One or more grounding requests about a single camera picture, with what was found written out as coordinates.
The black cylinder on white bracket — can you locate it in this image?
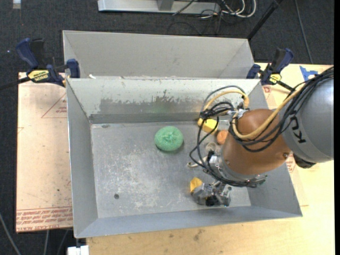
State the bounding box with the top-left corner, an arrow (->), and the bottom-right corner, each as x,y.
205,141 -> 223,167

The grey metal bin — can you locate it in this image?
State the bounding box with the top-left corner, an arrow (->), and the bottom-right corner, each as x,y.
62,30 -> 303,239

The orange round toy fruit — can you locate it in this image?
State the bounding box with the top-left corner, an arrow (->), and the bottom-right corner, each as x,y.
216,130 -> 230,145

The small yellow soft piece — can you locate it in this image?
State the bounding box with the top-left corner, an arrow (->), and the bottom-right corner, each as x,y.
190,176 -> 204,195

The green round scrubber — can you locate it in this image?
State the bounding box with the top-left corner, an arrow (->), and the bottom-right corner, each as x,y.
154,125 -> 184,152

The brown cardboard board red print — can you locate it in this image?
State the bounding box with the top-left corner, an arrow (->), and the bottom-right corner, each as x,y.
15,72 -> 310,233

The yellow block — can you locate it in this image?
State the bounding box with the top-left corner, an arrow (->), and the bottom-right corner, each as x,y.
197,117 -> 219,135

